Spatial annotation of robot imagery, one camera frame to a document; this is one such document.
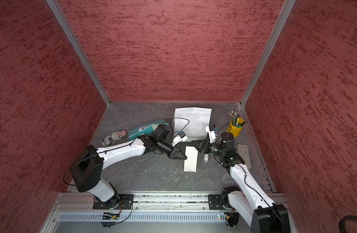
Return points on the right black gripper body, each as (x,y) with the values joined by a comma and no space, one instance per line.
(207,143)

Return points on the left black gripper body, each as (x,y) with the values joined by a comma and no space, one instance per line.
(173,152)

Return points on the paper receipt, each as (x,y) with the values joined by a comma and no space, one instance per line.
(190,164)

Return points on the white gift bag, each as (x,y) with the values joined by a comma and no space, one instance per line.
(192,121)

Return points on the teal gift bag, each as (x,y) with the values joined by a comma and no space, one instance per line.
(145,129)

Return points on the small white stapler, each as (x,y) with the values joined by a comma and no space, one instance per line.
(206,158)

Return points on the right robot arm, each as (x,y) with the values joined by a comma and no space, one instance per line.
(249,200)

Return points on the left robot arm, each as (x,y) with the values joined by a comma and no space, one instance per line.
(87,168)

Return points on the yellow pencil bucket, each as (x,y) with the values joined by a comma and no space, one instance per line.
(236,124)

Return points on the grey sharpening stone block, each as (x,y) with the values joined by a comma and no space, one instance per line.
(244,154)

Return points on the flag patterned flat object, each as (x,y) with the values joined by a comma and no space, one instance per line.
(114,137)

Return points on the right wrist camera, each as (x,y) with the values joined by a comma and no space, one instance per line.
(212,133)

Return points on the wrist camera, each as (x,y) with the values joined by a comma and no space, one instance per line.
(180,137)
(212,133)

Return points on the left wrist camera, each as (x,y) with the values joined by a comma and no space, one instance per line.
(180,137)

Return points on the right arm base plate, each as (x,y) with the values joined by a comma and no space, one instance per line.
(228,201)

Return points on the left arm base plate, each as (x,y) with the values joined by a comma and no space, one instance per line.
(119,201)

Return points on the perforated cable tray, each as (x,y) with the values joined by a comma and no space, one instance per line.
(200,217)

